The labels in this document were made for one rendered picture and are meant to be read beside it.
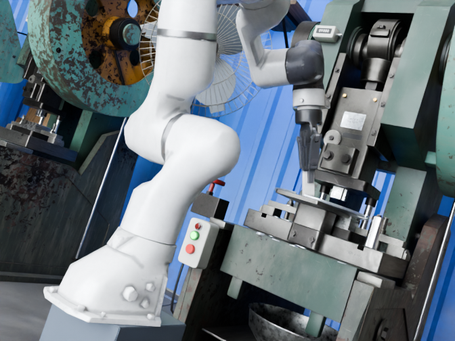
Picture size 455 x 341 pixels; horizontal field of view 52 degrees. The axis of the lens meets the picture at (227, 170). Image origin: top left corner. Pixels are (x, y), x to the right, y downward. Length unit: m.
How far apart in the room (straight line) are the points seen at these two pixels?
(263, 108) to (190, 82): 2.31
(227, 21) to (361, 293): 1.35
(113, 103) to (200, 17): 1.63
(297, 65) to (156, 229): 0.57
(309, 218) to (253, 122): 1.82
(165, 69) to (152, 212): 0.26
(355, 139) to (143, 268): 0.86
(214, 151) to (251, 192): 2.20
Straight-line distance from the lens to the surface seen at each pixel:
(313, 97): 1.28
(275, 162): 2.97
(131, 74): 2.58
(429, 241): 1.72
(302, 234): 1.38
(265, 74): 1.24
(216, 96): 2.08
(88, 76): 2.33
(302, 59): 1.20
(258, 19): 1.06
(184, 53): 0.84
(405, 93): 1.45
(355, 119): 1.51
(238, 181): 3.07
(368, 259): 1.34
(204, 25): 0.85
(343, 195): 1.53
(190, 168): 0.83
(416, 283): 1.67
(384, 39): 1.60
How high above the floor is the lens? 0.70
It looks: 4 degrees up
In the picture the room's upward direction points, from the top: 18 degrees clockwise
